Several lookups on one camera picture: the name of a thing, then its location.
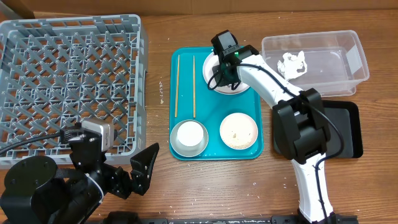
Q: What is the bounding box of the grey metal bowl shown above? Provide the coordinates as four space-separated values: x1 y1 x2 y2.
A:
170 119 209 157

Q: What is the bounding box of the wooden chopstick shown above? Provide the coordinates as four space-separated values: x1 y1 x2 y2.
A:
192 56 196 118
174 55 180 118

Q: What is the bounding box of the white tissue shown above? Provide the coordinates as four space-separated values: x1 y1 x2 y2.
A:
277 50 308 81

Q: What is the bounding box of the white paper cup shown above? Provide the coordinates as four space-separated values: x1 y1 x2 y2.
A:
177 121 204 147

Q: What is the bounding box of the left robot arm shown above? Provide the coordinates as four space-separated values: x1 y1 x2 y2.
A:
1 134 159 223

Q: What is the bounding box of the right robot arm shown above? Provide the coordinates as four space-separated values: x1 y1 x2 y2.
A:
211 30 334 223

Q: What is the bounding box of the grey plastic dishwasher rack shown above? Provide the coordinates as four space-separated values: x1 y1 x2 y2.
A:
1 14 148 169

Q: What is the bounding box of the clear plastic waste bin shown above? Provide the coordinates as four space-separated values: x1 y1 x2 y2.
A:
262 30 369 97

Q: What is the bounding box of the large white round plate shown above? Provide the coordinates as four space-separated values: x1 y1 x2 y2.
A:
202 52 249 95

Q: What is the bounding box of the teal plastic serving tray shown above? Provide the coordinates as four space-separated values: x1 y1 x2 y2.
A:
169 47 264 161

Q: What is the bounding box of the black plastic tray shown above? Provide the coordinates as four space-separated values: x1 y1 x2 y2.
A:
293 100 363 159

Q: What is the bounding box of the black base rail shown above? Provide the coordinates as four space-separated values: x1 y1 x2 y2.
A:
107 211 360 224

